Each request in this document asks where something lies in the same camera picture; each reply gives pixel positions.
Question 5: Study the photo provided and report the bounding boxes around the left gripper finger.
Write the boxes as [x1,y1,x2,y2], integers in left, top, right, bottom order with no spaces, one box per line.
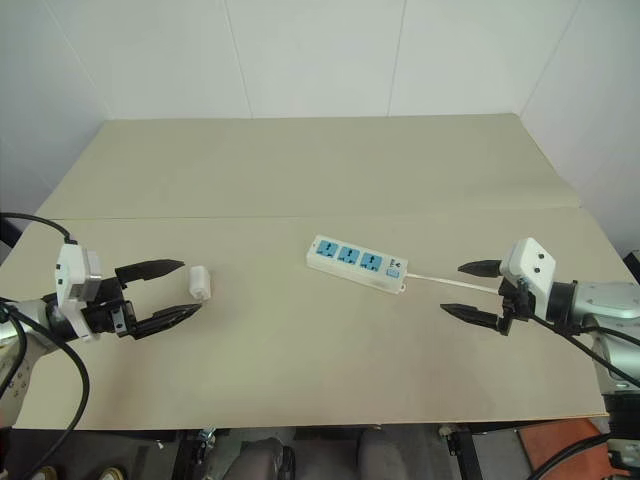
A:
[114,258,186,290]
[130,303,203,342]

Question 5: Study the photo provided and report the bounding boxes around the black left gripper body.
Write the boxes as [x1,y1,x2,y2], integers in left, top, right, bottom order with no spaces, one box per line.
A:
[81,274,140,343]

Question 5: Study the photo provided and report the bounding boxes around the white power cord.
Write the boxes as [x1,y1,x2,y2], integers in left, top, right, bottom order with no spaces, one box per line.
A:
[403,271,502,295]

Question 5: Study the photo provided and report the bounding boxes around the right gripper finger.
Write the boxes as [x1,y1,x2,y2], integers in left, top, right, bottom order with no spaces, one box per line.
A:
[439,302,500,333]
[456,258,504,280]

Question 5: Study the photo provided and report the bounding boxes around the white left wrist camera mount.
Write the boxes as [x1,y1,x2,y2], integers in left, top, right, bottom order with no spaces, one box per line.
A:
[53,241,105,344]

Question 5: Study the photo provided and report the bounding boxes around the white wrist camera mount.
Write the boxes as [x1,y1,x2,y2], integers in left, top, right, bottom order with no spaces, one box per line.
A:
[53,241,105,344]
[498,238,558,322]

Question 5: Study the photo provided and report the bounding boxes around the white plug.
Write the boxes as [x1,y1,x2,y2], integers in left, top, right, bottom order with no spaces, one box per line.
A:
[188,265,213,302]

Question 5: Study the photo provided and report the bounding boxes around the dark grey rounded shape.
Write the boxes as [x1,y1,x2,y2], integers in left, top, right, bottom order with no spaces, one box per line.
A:
[238,436,297,480]

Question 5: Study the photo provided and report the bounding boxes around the white power strip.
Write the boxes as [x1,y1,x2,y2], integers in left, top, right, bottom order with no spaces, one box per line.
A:
[305,233,409,296]

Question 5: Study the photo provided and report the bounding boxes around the black metal table leg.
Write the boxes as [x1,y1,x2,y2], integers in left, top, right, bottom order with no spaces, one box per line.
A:
[439,421,485,480]
[172,426,217,480]

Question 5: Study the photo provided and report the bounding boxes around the orange red mat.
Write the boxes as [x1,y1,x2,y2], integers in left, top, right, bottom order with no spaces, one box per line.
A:
[514,418,617,474]

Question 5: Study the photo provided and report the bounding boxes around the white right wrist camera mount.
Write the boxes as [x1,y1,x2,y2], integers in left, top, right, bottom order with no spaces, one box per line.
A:
[498,238,558,322]

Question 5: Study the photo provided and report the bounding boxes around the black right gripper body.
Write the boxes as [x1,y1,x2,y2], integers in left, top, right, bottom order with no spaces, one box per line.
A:
[496,277,535,336]

